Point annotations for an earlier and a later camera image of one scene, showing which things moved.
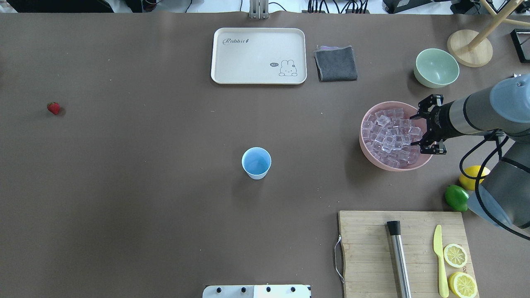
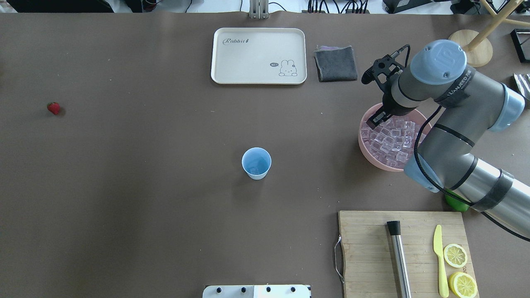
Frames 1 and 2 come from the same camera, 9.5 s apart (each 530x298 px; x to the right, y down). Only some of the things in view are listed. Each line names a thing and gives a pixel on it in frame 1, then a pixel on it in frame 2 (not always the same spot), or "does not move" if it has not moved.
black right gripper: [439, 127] to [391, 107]
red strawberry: [53, 107] does not move
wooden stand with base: [472, 49] does not move
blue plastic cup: [256, 162] does not move
